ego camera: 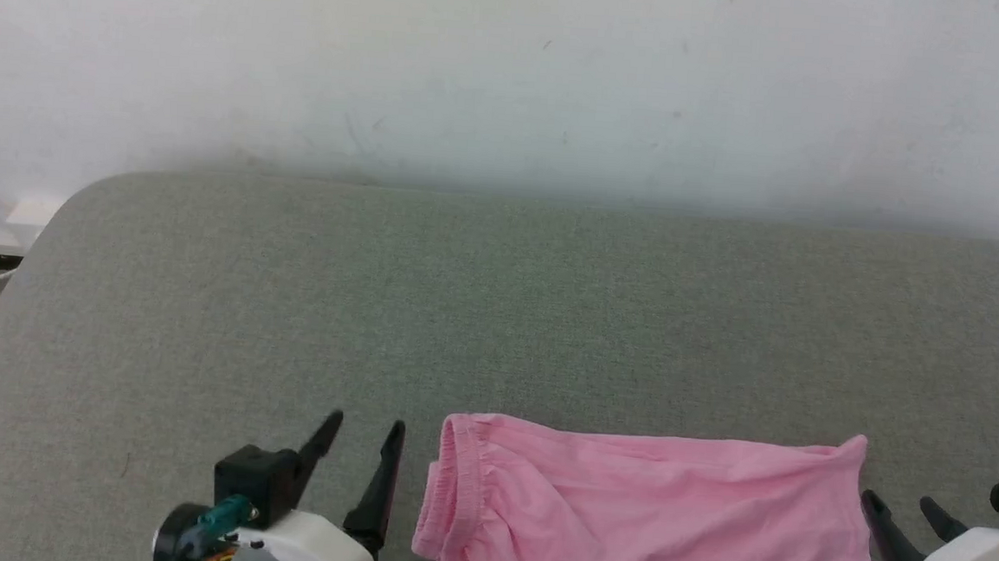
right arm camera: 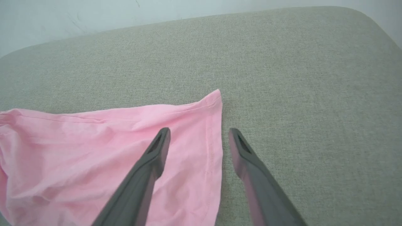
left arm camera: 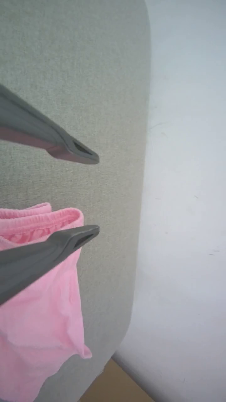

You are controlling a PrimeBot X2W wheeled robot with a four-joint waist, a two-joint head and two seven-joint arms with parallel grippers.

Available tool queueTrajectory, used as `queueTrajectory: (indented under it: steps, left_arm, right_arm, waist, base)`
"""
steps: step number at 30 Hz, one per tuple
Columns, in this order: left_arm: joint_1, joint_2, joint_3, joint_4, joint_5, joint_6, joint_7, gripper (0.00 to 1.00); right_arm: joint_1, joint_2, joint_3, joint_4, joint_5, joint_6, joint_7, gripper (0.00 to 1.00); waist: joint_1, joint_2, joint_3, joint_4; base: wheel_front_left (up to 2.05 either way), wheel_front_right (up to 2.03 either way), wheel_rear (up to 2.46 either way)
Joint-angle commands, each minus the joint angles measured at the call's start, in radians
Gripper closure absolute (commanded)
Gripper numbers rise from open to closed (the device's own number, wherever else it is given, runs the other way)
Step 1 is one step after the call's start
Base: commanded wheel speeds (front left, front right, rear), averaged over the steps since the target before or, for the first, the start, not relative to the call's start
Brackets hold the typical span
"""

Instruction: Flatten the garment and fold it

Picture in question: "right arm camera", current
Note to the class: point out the grey fabric sofa cushion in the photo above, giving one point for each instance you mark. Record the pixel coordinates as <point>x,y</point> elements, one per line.
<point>298,78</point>

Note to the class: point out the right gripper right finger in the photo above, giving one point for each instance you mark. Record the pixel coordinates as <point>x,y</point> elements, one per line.
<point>263,194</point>

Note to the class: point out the pink shorts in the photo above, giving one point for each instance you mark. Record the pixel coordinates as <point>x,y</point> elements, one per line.
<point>78,157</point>

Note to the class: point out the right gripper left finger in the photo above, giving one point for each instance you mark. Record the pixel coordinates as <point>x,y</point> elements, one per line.
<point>138,188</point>

